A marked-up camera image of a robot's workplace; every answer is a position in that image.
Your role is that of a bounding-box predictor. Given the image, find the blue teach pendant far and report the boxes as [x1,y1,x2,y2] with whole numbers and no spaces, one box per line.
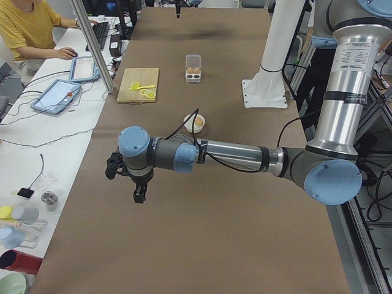
[69,56,100,83]

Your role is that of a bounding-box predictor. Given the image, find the lemon slice front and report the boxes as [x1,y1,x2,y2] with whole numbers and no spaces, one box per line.
[146,91,156,99]

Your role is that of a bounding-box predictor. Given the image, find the small black square pad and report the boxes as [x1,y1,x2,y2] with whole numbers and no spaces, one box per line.
[17,187,34,199]

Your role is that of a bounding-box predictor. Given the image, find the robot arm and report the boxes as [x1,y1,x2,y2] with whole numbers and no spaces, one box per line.
[133,1,202,203]

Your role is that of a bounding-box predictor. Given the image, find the black keyboard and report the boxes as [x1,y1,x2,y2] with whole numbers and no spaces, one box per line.
[92,21,110,50]

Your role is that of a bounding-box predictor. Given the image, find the black cable on white table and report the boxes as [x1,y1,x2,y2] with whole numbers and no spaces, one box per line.
[0,70,107,146]

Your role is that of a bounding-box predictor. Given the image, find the person in black shirt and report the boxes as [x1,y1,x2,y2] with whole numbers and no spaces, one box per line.
[296,45,336,130]

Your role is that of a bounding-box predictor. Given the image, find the wooden cutting board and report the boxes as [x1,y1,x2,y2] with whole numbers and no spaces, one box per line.
[116,67,159,104]

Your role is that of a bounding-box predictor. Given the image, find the white camera stand pillar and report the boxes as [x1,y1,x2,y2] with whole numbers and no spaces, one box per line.
[242,0,305,108]

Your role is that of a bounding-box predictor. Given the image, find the aluminium frame post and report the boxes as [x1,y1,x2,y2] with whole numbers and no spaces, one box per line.
[69,0,115,94]

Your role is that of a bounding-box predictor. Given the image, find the crumpled clear plastic bag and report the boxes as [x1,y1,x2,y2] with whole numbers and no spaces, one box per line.
[32,171,58,193]

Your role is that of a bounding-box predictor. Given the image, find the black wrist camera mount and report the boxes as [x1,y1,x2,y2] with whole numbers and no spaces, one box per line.
[105,152,129,179]

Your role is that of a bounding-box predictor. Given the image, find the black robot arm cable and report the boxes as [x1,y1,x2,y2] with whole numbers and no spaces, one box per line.
[164,107,321,173]

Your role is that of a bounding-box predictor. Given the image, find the lemon slice near knife tip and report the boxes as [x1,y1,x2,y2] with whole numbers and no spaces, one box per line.
[129,81,141,89]

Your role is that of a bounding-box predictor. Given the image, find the person in yellow shirt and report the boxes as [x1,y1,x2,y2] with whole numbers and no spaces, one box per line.
[1,1,80,86]

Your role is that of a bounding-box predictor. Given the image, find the clear acrylic tray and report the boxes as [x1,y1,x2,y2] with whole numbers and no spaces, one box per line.
[15,219,47,249]

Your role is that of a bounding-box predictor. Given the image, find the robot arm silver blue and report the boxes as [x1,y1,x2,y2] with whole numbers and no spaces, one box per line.
[107,1,391,205]

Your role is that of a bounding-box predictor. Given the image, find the yellow plastic cup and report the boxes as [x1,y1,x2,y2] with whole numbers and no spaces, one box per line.
[0,206,13,220]

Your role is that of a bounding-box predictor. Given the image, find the green bowl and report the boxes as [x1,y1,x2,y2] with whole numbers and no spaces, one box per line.
[0,273,29,294]

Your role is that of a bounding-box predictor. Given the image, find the black power adapter box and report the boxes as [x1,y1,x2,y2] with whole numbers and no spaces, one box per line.
[109,34,122,58]

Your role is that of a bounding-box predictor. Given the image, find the blue teach pendant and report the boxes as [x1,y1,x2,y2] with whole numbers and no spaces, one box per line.
[31,79,81,115]
[69,56,100,83]

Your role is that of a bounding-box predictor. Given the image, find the brown egg from bowl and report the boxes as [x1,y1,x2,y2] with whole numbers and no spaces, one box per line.
[194,117,204,127]

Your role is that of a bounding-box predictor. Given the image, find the red cylinder cup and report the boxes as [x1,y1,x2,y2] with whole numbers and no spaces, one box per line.
[1,249,43,275]

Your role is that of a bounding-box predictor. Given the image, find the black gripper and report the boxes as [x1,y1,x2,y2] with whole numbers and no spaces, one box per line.
[126,167,154,203]

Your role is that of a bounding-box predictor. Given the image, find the white round bowl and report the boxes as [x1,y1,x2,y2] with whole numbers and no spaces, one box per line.
[183,114,205,134]

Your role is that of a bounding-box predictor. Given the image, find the grey plastic cup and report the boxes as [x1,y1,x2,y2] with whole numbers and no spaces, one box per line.
[11,206,39,224]

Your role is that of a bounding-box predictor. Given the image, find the blue teach pendant near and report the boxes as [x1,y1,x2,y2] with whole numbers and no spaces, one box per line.
[31,79,81,115]

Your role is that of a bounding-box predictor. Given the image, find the clear plastic egg box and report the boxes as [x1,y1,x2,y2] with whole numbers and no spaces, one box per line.
[185,54,202,83]

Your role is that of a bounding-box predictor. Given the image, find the light blue plastic cup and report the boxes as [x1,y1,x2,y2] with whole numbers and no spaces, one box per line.
[1,226,25,249]

